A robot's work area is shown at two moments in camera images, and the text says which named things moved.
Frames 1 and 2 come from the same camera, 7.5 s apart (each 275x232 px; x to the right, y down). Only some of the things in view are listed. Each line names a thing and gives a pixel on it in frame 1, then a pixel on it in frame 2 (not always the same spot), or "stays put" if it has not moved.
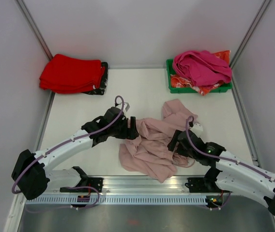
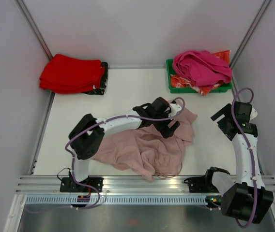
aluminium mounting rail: x=124 y=185 stays put
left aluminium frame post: x=22 y=6 stays put
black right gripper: x=172 y=142 → x=226 y=111
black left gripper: x=131 y=134 → x=166 y=132
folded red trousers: x=64 y=74 stays put
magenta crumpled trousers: x=205 y=68 stays put
